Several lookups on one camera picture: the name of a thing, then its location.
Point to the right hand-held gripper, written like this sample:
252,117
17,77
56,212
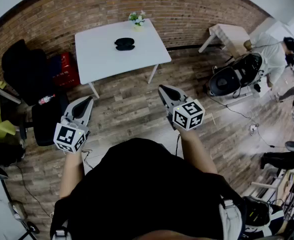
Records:
189,116

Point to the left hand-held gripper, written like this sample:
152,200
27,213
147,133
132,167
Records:
67,136

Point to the black glasses case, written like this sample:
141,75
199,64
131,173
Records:
124,44

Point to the person's right forearm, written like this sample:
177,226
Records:
199,151

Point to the person's left forearm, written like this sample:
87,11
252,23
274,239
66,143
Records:
70,174

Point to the plastic bottle with red label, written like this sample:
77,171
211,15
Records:
45,99

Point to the red box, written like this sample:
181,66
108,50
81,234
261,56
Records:
65,71

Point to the white table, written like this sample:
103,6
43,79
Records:
99,54

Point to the black office chair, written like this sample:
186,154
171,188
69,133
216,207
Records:
27,71

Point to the potted artificial flowers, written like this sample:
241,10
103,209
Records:
137,21

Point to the beige wooden table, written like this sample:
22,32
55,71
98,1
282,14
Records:
233,35

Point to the person's black shirt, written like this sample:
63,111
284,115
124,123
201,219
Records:
142,189

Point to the black bag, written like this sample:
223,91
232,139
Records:
279,160

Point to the black sneaker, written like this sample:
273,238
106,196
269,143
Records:
258,212

